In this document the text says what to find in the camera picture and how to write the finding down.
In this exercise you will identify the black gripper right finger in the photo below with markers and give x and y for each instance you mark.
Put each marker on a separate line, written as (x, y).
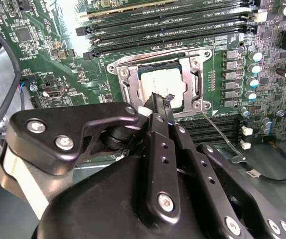
(202, 169)

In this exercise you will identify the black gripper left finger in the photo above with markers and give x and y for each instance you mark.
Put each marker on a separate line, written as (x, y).
(45, 139)

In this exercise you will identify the CPU with silver top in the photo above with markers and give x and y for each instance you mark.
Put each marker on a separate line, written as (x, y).
(163, 79)

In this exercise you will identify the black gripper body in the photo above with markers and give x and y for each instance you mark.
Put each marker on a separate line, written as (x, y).
(95, 211)

